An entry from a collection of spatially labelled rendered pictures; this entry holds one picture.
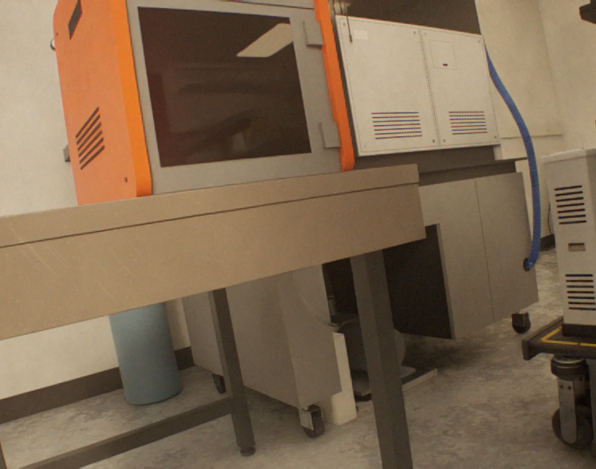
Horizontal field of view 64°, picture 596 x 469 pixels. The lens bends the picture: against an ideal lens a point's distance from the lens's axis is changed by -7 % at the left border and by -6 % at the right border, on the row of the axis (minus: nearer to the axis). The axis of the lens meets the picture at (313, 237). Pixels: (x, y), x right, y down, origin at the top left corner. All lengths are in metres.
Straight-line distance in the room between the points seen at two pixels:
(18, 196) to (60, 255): 1.84
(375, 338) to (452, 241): 1.00
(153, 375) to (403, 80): 1.47
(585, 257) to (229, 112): 0.83
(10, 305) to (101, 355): 1.91
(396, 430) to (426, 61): 1.42
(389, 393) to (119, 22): 0.70
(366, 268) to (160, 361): 1.42
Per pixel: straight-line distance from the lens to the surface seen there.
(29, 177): 2.41
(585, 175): 1.20
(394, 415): 0.92
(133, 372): 2.15
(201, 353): 2.02
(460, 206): 1.87
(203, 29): 0.77
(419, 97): 1.91
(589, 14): 1.29
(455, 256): 1.84
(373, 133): 1.71
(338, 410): 1.61
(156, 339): 2.12
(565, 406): 1.32
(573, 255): 1.24
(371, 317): 0.86
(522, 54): 4.94
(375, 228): 0.75
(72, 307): 0.57
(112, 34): 0.72
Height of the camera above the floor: 0.67
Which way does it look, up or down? 3 degrees down
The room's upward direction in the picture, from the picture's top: 9 degrees counter-clockwise
